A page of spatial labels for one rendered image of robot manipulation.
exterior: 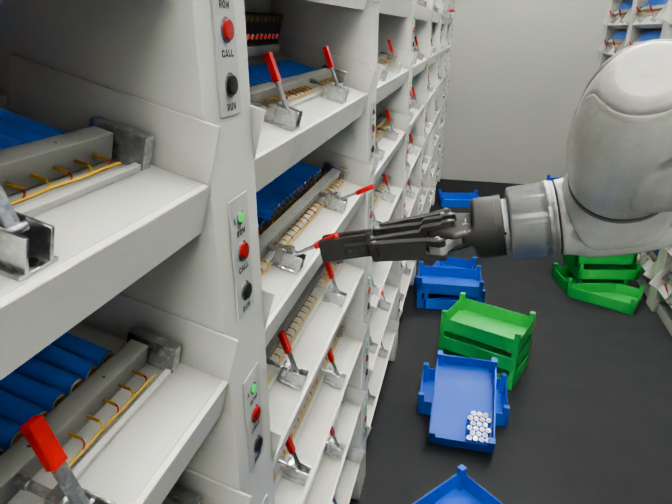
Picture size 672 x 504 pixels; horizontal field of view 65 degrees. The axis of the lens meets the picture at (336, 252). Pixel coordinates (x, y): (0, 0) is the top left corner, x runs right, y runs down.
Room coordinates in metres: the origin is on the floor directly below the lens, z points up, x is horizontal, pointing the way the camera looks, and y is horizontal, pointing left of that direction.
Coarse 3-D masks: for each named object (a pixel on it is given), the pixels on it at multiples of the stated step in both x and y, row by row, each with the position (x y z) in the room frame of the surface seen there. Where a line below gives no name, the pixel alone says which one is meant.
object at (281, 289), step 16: (304, 160) 1.13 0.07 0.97; (320, 160) 1.12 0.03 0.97; (336, 160) 1.11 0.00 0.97; (352, 160) 1.11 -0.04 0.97; (352, 176) 1.11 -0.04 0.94; (368, 176) 1.10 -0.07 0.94; (352, 192) 1.05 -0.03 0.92; (352, 208) 0.97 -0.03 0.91; (320, 224) 0.84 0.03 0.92; (336, 224) 0.86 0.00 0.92; (304, 240) 0.77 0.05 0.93; (320, 256) 0.76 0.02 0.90; (272, 272) 0.65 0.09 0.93; (288, 272) 0.66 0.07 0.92; (304, 272) 0.67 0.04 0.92; (272, 288) 0.61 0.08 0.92; (288, 288) 0.62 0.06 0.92; (304, 288) 0.70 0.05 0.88; (272, 304) 0.57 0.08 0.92; (288, 304) 0.61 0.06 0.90; (272, 320) 0.54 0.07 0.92; (272, 336) 0.57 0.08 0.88
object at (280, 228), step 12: (324, 180) 1.00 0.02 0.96; (336, 180) 1.08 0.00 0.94; (312, 192) 0.92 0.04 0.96; (324, 192) 0.97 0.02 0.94; (300, 204) 0.85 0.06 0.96; (312, 204) 0.90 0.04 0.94; (288, 216) 0.79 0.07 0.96; (300, 216) 0.83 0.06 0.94; (312, 216) 0.85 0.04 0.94; (276, 228) 0.73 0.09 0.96; (288, 228) 0.77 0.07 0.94; (300, 228) 0.78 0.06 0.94; (264, 240) 0.68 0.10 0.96; (276, 240) 0.72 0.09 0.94; (264, 252) 0.67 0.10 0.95
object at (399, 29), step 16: (384, 16) 1.80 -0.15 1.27; (384, 32) 1.80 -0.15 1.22; (400, 32) 1.79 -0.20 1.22; (400, 48) 1.79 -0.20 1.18; (400, 96) 1.79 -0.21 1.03; (400, 112) 1.79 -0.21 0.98; (400, 160) 1.78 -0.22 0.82; (400, 208) 1.78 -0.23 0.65; (400, 272) 1.84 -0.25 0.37; (400, 288) 1.86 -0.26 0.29
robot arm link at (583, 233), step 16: (560, 192) 0.57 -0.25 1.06; (560, 208) 0.56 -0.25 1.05; (576, 208) 0.53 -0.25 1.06; (560, 224) 0.55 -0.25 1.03; (576, 224) 0.54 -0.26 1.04; (592, 224) 0.52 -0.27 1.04; (608, 224) 0.50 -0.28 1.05; (624, 224) 0.50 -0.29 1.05; (640, 224) 0.50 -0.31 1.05; (656, 224) 0.50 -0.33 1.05; (576, 240) 0.54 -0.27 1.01; (592, 240) 0.53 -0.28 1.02; (608, 240) 0.52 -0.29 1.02; (624, 240) 0.52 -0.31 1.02; (640, 240) 0.52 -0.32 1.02; (656, 240) 0.52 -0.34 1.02; (592, 256) 0.56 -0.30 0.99
